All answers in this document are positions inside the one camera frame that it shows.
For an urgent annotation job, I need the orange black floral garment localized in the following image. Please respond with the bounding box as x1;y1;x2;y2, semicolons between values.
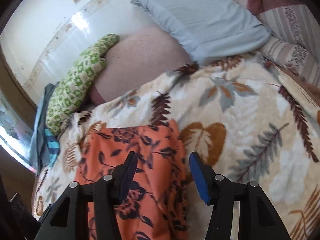
75;120;188;239

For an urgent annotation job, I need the blue grey cloth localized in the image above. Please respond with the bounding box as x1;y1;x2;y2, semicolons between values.
29;83;55;174

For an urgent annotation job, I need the blue striped cloth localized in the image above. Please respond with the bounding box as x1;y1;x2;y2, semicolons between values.
44;128;60;167

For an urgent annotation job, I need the cream leaf print blanket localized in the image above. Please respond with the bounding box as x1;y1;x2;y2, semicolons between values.
31;55;319;239

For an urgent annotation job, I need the stained glass window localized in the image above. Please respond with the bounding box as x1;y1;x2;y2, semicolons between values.
0;92;36;173

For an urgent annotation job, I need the green white patterned pillow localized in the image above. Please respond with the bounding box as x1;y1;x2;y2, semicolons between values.
46;34;119;135

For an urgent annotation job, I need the striped mauve patterned quilt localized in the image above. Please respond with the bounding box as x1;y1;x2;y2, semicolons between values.
234;0;319;99

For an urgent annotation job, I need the light blue pillow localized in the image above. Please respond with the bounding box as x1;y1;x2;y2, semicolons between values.
131;0;271;65

